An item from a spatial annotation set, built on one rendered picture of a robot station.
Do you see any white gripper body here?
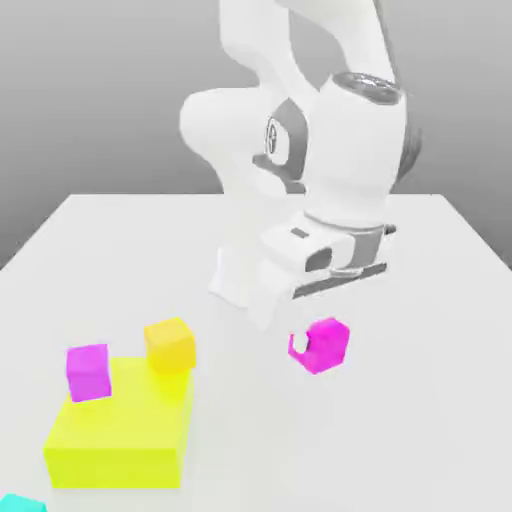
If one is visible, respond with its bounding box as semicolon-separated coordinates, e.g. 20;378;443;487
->
289;261;392;315

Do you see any small cyan cube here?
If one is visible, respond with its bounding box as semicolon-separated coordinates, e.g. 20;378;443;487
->
0;493;48;512

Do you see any small magenta cube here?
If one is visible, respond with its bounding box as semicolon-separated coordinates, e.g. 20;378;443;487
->
287;317;351;376

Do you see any large yellow box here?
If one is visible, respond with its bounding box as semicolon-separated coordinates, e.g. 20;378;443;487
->
42;355;196;490

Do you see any small violet cube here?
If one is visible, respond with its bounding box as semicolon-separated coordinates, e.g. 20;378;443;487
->
66;343;113;404

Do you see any small orange cube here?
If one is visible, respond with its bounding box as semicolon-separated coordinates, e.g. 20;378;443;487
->
143;317;198;375

